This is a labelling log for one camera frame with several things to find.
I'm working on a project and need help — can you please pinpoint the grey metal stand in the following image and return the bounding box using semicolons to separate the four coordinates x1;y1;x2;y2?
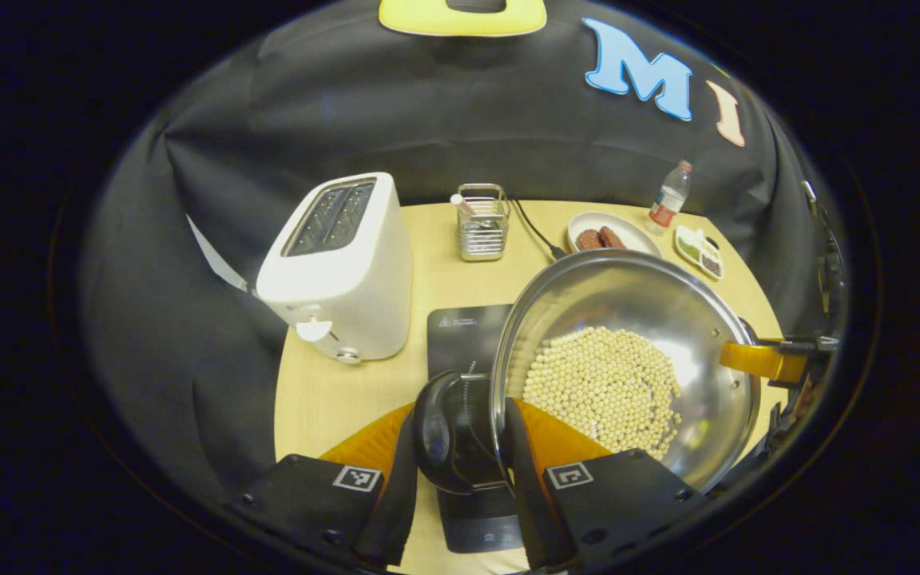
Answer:
800;180;846;322

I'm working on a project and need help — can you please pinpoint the black power cable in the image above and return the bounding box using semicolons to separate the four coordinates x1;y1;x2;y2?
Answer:
511;199;569;261

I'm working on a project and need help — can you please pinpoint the black backdrop cloth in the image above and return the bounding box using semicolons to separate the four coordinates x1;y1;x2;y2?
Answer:
77;0;830;512

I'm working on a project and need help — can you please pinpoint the pile of beige beans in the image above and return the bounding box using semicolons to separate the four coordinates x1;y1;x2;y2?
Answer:
521;325;684;463

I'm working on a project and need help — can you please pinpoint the clear plastic bottle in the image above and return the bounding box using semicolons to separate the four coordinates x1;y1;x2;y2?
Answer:
644;160;695;236

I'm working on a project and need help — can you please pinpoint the white round plate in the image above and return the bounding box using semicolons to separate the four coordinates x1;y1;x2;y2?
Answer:
566;211;664;259

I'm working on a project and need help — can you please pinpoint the metal wire holder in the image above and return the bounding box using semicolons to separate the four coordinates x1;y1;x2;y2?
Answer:
450;183;512;263

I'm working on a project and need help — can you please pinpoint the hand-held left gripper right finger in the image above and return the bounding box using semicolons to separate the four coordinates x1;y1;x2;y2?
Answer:
502;396;710;573

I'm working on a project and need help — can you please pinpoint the white seasoning tray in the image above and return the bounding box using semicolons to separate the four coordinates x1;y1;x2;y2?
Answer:
673;224;727;281

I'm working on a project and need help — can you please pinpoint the white toaster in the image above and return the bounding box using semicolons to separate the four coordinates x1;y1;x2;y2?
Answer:
256;171;415;367

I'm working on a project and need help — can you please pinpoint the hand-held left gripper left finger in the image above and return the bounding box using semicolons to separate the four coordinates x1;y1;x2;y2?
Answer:
240;402;422;570

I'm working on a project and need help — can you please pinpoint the steel pot with black handles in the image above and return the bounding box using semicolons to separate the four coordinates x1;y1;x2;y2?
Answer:
412;248;765;497

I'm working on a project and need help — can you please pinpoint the black induction cooktop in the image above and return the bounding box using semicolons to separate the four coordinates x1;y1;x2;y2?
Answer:
426;303;526;555

